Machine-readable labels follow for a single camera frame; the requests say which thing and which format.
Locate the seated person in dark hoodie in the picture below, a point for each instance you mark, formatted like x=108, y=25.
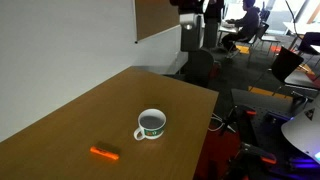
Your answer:
x=248, y=23

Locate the black chair with metal legs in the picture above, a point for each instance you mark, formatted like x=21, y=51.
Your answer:
x=261, y=33

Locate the black chair with angled back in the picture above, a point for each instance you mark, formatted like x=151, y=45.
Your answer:
x=286, y=63

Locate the orange marker pen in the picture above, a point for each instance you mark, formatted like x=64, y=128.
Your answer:
x=104, y=153

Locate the brown cork board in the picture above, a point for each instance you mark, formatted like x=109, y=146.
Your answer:
x=155, y=16

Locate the white office desk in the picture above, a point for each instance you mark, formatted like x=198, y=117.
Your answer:
x=228, y=29

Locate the white table top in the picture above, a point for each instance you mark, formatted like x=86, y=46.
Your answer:
x=301, y=27

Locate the black office chair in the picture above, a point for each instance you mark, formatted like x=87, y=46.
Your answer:
x=199, y=68

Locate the dark chair back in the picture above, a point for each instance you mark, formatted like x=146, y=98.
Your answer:
x=310, y=41

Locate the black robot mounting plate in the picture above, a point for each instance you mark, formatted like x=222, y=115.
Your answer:
x=263, y=100

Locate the gray table top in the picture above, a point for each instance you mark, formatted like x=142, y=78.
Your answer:
x=301, y=79

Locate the white cup with green band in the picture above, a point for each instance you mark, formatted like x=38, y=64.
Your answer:
x=151, y=124

